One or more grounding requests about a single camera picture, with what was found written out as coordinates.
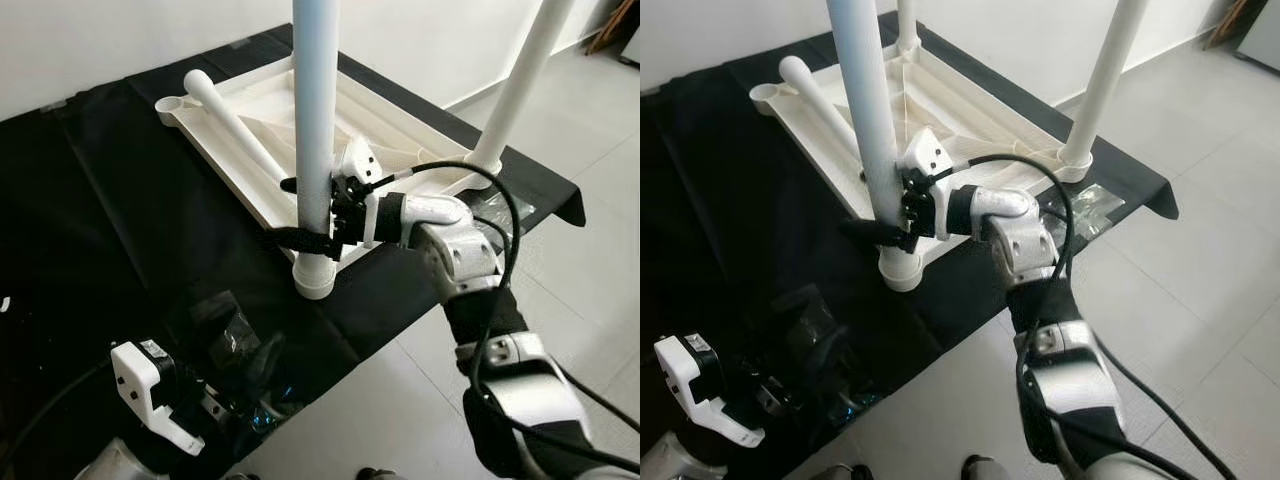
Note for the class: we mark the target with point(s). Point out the wide clear tape patch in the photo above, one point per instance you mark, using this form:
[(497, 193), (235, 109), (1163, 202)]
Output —
[(512, 215), (1098, 210)]

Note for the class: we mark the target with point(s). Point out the black tablecloth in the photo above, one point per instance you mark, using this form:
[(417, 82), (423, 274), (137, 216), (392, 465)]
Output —
[(720, 200), (150, 220)]

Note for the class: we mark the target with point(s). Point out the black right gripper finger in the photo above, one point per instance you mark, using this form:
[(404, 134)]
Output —
[(878, 231), (291, 185), (300, 238)]

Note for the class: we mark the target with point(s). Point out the long shiny tape strip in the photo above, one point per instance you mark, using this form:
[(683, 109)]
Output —
[(815, 320)]

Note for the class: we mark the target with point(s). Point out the brown wooden plank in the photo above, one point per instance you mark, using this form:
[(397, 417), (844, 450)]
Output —
[(1228, 22), (612, 25)]

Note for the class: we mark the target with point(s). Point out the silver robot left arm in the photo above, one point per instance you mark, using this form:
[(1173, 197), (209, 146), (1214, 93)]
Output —
[(115, 462), (680, 462)]

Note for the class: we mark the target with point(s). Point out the grey robot left leg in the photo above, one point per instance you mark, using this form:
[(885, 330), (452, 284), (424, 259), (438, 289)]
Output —
[(840, 472)]

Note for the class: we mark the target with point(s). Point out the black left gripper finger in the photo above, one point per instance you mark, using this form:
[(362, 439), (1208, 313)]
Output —
[(825, 360), (265, 365)]

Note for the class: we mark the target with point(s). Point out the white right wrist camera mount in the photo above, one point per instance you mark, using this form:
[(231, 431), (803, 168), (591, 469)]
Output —
[(358, 160), (925, 150)]

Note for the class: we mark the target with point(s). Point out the white plastic children table top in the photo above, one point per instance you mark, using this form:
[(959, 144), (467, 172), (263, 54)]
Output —
[(400, 130), (990, 120)]

